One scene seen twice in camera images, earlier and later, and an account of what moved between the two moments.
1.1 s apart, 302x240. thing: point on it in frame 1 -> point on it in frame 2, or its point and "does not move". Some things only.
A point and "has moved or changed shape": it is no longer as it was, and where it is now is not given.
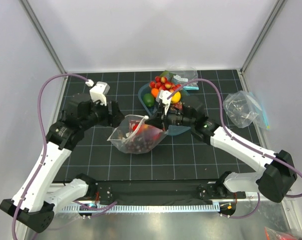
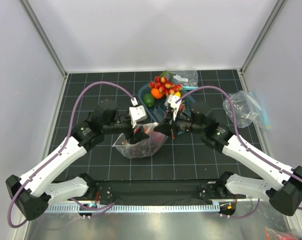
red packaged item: x=271 y=234 does not move
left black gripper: x=114 y=119 -> x=135 y=137
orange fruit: x=155 y=92 does not move
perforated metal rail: x=134 y=208 does not move
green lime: x=148 y=100 does not move
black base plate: x=189 y=192 does not move
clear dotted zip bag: x=133 y=135 has moved or changed shape
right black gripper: x=160 y=121 -> x=168 y=125
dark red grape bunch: x=139 y=146 has moved or changed shape
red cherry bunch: x=161 y=83 does not move
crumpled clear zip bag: x=243 y=108 does not move
